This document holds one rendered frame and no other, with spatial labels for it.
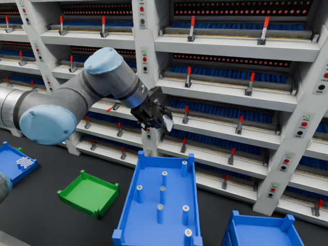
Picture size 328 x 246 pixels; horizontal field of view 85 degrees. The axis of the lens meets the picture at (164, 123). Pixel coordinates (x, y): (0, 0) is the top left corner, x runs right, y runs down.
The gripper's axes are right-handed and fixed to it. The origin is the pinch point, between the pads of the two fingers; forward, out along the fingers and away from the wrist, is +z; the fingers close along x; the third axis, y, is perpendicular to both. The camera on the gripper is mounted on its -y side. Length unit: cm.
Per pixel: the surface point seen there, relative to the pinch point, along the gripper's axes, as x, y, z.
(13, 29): -88, -60, -50
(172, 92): -2.0, -22.5, 3.9
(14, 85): -127, -49, -26
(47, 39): -61, -48, -38
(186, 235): 12.3, 36.9, -6.0
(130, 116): -33.0, -20.0, 10.6
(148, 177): -6.3, 20.4, 1.0
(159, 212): 4.7, 32.5, -6.5
